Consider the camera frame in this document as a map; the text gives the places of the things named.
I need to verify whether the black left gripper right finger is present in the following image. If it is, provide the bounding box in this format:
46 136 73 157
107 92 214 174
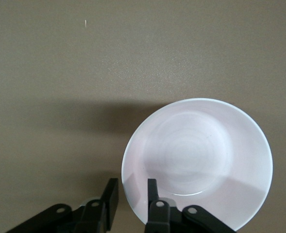
144 179 238 233

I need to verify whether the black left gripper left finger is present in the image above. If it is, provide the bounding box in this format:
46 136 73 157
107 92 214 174
4 178 119 233

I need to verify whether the pink bowl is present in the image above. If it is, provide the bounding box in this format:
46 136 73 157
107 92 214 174
121 98 273 232

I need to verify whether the brown table cover sheet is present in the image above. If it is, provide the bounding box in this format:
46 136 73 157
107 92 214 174
0 0 286 233

